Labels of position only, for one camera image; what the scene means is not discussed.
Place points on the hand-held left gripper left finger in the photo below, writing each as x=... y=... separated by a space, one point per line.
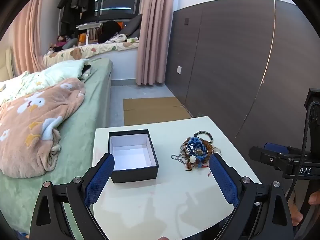
x=98 y=180

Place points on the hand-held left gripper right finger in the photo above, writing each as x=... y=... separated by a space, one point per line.
x=223 y=182

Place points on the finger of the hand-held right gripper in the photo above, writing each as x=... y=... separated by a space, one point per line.
x=268 y=155

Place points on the pile of jewelry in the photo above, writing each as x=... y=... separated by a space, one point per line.
x=196 y=153

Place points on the black jewelry box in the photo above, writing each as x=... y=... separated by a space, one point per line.
x=135 y=152

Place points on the person's right hand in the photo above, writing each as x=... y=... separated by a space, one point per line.
x=315 y=198

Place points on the bed with green sheet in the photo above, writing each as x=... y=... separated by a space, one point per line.
x=90 y=110

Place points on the orange duck print blanket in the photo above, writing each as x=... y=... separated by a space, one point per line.
x=35 y=127

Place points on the flat brown cardboard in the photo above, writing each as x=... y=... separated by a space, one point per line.
x=155 y=110

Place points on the dark wood wardrobe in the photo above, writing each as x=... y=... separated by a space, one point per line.
x=237 y=62

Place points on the light green quilt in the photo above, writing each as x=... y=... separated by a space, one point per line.
x=55 y=72

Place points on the patterned window seat mat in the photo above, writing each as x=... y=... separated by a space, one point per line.
x=82 y=51

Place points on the plush toy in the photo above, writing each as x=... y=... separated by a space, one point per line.
x=62 y=43

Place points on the black clothing heap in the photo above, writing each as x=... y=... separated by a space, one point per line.
x=108 y=31

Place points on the white folding table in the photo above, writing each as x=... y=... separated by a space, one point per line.
x=87 y=27

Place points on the pink curtain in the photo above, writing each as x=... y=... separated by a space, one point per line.
x=155 y=32
x=26 y=40

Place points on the grey pillow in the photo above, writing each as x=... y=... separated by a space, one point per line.
x=132 y=25

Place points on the hanging dark clothes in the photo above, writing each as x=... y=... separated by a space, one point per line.
x=75 y=2

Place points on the white wall switch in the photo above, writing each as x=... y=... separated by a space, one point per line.
x=179 y=69

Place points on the dark wardrobe switch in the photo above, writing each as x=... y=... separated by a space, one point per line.
x=186 y=21

